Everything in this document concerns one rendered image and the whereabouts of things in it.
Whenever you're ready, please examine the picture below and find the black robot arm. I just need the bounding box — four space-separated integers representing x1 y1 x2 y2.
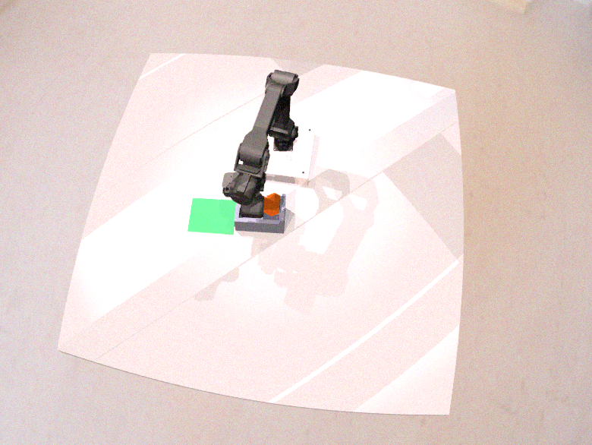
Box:
222 69 300 205

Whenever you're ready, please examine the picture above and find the orange l-shaped part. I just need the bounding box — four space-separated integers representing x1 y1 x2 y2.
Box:
263 192 280 216

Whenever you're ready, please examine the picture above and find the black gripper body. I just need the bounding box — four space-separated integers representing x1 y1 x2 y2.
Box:
240 175 265 219

